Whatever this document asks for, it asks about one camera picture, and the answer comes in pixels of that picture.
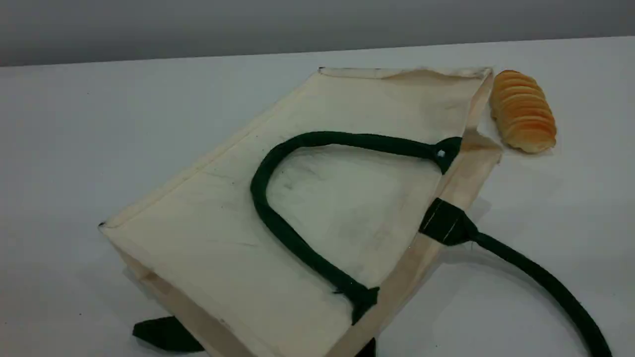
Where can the ridged golden bread roll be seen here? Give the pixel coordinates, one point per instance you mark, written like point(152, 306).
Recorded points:
point(523, 111)

